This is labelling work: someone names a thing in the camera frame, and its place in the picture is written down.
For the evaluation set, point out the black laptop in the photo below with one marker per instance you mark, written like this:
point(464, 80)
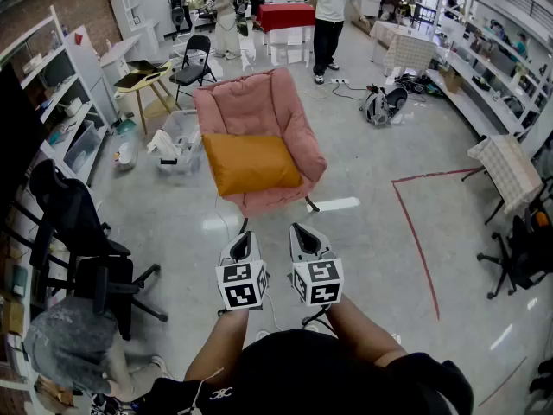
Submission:
point(134, 78)

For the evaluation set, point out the clear lidded storage box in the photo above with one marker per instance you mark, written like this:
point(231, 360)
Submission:
point(82, 147)

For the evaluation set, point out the white round container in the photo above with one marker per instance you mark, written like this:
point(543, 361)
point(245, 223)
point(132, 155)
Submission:
point(126, 156)

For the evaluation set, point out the person's right forearm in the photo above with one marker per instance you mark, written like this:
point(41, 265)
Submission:
point(363, 331)

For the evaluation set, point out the white desk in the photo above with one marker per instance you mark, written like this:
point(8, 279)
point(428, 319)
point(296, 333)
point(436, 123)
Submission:
point(121, 54)

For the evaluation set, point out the white power strip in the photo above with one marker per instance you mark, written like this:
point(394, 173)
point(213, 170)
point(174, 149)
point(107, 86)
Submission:
point(339, 81)

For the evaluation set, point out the person's black shirt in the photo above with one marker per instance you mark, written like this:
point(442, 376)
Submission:
point(324, 378)

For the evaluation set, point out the black folding chair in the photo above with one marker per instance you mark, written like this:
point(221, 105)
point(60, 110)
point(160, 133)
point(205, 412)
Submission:
point(192, 74)

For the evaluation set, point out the white cloth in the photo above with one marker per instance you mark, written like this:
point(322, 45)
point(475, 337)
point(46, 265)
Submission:
point(162, 143)

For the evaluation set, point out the orange cushion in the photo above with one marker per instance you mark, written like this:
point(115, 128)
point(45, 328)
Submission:
point(250, 162)

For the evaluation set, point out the long white wall shelving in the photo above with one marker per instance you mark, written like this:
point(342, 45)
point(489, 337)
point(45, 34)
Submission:
point(475, 89)

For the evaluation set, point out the white round floor device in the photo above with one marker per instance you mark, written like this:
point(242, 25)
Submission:
point(380, 104)

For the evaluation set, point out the clear plastic bin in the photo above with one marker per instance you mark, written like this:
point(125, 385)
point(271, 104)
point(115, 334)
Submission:
point(186, 158)

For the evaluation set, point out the pink padded armchair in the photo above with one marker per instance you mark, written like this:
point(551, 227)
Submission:
point(259, 102)

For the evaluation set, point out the person's white shoe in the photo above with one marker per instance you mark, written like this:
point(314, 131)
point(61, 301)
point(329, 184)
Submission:
point(263, 334)

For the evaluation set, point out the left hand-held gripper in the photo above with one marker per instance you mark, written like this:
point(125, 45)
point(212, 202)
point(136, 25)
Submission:
point(239, 285)

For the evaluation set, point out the yellow round table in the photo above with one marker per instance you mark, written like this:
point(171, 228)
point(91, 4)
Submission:
point(149, 80)

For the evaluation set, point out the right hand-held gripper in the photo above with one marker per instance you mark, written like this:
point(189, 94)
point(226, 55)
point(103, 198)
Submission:
point(317, 281)

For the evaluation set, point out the person's left forearm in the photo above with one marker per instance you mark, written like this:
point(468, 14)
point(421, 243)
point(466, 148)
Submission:
point(220, 344)

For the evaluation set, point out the white metal shelf unit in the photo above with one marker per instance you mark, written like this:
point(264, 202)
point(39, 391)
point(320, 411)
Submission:
point(65, 80)

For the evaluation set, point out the checkered cloth table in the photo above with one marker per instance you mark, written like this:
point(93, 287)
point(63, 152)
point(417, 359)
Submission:
point(410, 48)
point(510, 167)

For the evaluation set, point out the red covered table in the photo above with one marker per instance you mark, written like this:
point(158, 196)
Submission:
point(287, 17)

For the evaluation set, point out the black office chair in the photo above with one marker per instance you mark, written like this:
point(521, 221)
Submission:
point(82, 240)
point(523, 253)

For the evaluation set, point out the white bookcase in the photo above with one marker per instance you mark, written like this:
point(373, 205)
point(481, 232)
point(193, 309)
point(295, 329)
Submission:
point(134, 15)

